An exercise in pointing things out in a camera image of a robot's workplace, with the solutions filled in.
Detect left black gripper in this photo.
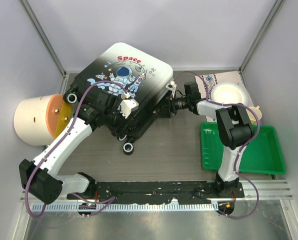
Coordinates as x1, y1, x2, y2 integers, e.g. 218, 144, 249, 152
104, 104, 133, 137

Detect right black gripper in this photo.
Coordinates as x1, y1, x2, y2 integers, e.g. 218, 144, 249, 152
156, 93, 190, 119

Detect black white astronaut suitcase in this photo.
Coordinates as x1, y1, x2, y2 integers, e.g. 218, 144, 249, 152
63, 42, 173, 155

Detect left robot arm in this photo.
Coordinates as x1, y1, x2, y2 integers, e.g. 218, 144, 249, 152
19, 93, 139, 205

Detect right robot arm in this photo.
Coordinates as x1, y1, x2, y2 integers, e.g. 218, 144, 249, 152
161, 81, 255, 198

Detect patterned placemat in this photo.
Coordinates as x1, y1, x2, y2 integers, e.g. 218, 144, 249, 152
194, 70, 247, 123

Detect orange swing lid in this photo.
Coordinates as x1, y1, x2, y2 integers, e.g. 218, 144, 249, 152
46, 94, 72, 139

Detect white paper plate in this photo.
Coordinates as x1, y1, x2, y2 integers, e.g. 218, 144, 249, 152
211, 82, 249, 105

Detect white cylindrical bin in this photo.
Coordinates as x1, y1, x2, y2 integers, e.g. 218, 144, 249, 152
13, 95, 54, 146

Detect yellow cup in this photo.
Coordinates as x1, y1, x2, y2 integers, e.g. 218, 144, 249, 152
247, 106, 262, 125

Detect green plastic tray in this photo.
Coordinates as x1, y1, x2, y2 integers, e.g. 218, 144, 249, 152
201, 122, 286, 175

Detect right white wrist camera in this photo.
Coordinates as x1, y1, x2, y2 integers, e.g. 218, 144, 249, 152
166, 81, 177, 92

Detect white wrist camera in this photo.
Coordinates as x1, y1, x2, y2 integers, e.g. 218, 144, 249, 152
166, 81, 177, 92
119, 93, 139, 119

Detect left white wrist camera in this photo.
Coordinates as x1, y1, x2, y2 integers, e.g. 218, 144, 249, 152
119, 93, 139, 119

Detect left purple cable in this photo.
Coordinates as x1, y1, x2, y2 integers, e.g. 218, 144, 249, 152
24, 80, 130, 219

